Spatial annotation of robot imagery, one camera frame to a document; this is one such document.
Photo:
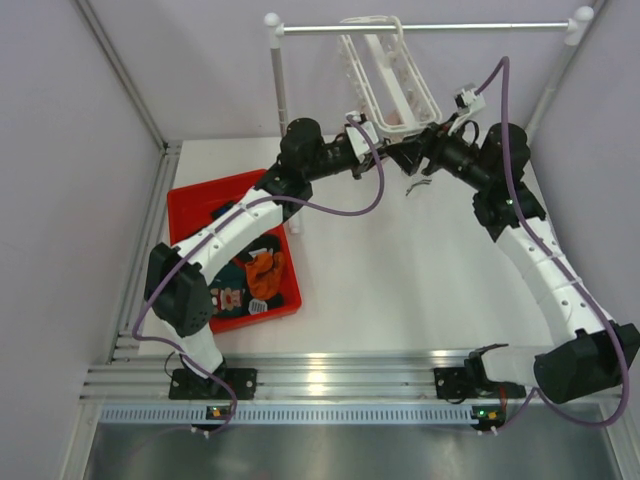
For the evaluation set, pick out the orange sock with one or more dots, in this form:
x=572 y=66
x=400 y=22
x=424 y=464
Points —
x=264 y=273

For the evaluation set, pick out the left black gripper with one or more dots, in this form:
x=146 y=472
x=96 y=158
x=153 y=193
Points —
x=364 y=163

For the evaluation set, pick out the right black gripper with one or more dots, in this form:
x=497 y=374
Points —
x=433 y=142

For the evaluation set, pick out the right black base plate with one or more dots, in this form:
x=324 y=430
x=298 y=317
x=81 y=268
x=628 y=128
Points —
x=456 y=384

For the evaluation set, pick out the dark green reindeer sock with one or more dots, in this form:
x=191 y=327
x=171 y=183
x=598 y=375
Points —
x=227 y=291

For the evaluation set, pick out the white sock with stripes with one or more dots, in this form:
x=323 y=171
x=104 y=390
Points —
x=415 y=185

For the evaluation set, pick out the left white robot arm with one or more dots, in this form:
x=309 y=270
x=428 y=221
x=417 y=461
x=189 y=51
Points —
x=179 y=278

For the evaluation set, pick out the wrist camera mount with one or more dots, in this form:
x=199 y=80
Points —
x=361 y=134
x=468 y=101

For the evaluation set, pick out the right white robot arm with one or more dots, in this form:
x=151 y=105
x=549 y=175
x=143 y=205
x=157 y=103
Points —
x=584 y=357

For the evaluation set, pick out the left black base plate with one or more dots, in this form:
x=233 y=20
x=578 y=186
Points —
x=186 y=385

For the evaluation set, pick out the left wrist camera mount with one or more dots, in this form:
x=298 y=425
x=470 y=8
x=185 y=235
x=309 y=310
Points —
x=361 y=134

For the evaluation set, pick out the white plastic clip hanger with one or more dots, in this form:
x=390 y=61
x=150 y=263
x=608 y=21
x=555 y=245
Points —
x=388 y=84

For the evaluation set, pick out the perforated cable duct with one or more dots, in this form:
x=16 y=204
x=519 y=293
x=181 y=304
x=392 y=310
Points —
x=302 y=414

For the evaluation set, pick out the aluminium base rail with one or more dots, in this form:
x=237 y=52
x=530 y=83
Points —
x=286 y=377

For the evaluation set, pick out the red plastic tray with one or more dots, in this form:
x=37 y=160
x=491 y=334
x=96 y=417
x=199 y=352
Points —
x=192 y=208

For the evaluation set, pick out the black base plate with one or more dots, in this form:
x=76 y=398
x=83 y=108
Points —
x=456 y=384
x=186 y=385

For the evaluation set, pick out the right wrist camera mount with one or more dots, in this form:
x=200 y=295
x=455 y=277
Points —
x=468 y=101

